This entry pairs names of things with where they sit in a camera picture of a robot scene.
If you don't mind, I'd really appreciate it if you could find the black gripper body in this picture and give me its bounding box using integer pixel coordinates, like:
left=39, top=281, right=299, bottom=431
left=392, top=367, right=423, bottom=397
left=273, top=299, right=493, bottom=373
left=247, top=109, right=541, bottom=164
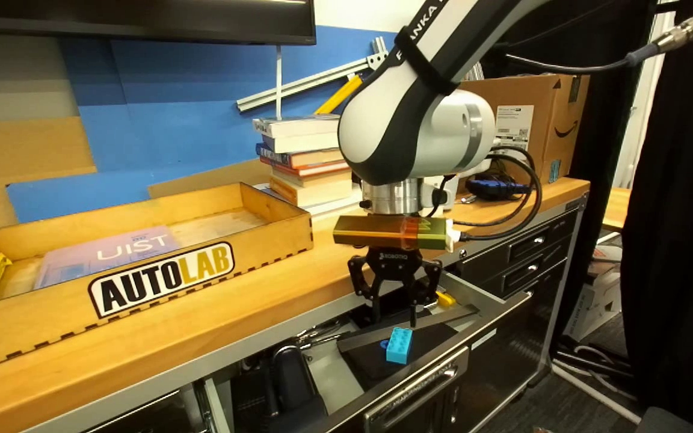
left=347, top=247, right=443, bottom=302

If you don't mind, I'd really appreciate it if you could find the small blue block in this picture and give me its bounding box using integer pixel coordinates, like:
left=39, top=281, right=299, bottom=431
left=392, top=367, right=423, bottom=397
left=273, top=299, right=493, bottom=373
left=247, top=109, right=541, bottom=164
left=382, top=327, right=414, bottom=366

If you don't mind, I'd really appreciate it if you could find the black drawer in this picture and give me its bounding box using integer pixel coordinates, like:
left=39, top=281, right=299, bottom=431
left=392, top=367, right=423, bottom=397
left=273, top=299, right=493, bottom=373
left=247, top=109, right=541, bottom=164
left=300, top=276, right=540, bottom=433

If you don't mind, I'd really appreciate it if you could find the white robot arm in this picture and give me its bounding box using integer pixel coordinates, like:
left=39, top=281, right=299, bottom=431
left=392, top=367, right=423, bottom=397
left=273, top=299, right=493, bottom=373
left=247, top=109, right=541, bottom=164
left=336, top=0, right=546, bottom=221

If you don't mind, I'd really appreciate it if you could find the stack of books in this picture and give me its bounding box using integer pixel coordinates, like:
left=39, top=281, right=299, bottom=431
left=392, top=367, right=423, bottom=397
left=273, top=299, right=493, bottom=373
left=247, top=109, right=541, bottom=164
left=252, top=116, right=363, bottom=215

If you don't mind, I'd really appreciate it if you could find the yellow bar tool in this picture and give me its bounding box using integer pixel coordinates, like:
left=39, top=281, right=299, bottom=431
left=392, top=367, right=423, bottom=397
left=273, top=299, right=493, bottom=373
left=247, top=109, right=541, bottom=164
left=312, top=74, right=363, bottom=116

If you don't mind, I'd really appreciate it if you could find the cardboard box with labels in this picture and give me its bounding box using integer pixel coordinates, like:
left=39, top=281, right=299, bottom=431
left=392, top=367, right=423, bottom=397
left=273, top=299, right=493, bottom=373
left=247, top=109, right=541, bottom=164
left=464, top=74, right=589, bottom=183

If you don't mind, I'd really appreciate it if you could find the purple UIST booklet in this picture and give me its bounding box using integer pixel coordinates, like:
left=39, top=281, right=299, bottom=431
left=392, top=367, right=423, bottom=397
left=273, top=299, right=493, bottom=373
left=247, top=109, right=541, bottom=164
left=34, top=227, right=181, bottom=289

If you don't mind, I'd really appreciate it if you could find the wooden Autolab tray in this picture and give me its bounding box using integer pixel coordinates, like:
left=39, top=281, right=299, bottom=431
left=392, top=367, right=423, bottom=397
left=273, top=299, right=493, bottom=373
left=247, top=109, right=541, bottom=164
left=0, top=183, right=312, bottom=363

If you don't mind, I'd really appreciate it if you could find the black monitor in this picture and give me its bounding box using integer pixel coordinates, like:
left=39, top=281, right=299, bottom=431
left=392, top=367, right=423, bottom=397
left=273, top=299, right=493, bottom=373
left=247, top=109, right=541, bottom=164
left=0, top=0, right=315, bottom=45

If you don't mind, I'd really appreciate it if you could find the gold wrist camera mount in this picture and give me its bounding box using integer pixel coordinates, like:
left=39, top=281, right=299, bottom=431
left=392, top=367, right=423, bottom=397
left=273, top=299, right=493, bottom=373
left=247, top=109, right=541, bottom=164
left=333, top=215, right=459, bottom=250

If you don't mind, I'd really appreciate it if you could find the aluminium extrusion rail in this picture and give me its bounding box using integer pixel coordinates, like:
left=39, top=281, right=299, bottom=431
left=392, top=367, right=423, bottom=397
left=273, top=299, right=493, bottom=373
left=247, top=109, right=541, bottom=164
left=235, top=51, right=387, bottom=112

